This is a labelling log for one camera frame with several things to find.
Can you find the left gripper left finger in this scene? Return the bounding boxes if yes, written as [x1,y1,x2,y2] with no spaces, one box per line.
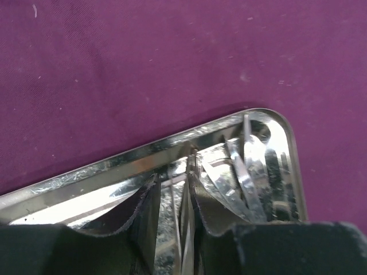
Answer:
[1,174,161,274]

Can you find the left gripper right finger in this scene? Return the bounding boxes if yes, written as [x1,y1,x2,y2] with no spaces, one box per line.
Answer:
[189,175,366,274]

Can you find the steel forceps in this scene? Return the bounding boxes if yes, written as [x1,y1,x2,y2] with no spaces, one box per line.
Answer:
[243,114,287,223]

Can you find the thin fine tweezers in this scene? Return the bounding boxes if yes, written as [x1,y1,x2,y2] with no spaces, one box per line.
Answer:
[173,146,200,274]

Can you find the purple surgical cloth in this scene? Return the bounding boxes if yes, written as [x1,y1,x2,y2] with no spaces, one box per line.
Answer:
[1,1,366,227]

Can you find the steel instrument tray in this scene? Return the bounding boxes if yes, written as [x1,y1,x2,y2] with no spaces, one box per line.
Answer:
[1,108,307,274]

